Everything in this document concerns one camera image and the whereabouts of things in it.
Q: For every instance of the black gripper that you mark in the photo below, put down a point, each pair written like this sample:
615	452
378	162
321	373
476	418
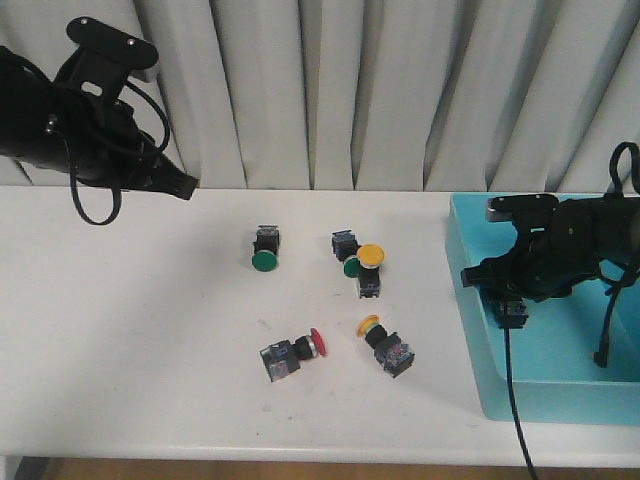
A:
117	153
554	251

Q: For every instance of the red push button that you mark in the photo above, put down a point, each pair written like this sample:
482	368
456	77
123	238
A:
285	357
510	313

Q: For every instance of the yellow push button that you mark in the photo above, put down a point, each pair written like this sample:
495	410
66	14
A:
393	354
370	258

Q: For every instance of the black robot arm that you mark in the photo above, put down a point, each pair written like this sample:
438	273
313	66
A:
36	129
617	231

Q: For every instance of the blue plastic box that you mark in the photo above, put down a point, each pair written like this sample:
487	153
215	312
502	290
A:
548	363

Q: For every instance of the left green push button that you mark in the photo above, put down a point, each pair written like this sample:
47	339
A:
266	248

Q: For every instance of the green push button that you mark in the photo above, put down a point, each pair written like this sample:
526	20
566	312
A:
345	247
266	248

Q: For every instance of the lying yellow push button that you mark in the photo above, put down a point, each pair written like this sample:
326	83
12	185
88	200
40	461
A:
393	354

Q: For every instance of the right green push button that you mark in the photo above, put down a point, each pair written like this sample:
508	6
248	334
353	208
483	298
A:
345	247

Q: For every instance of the white pleated curtain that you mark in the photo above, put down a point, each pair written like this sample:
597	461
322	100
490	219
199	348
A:
376	95

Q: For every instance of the lying red push button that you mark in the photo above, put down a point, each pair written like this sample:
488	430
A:
285	357

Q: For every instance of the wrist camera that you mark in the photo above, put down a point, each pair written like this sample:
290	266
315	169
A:
505	208
115	45

